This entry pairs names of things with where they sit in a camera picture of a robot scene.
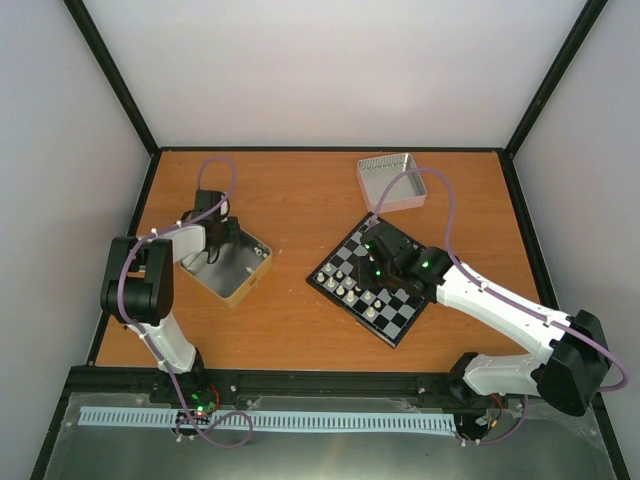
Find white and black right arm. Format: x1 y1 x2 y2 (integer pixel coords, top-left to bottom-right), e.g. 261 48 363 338
357 222 611 416

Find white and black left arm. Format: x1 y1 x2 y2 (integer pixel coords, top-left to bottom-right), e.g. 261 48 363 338
100 189 240 403

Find black and silver chessboard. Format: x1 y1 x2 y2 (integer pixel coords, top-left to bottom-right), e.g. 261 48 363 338
306 214 428 348

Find silver square tin lid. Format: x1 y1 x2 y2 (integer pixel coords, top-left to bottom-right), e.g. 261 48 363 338
356 152 428 214

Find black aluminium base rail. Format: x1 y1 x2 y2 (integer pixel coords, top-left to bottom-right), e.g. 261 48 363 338
63 366 522 412

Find light blue cable duct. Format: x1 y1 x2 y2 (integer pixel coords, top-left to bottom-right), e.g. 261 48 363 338
77 406 455 436

